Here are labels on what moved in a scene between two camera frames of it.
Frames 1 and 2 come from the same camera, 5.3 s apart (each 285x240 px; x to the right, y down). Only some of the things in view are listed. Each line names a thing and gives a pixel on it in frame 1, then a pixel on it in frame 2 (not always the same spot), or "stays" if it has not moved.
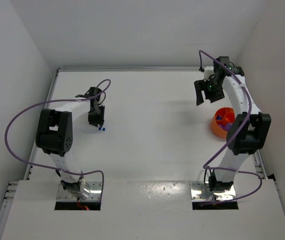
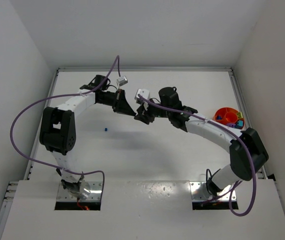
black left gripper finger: x=94 y=121 → x=121 y=105
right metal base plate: x=200 y=192 stays
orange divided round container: x=222 y=121 stays
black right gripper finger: x=214 y=95 → x=142 y=116
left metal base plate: x=95 y=194 stays
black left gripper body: x=95 y=118 → x=119 y=100
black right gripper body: x=208 y=90 → x=147 y=112
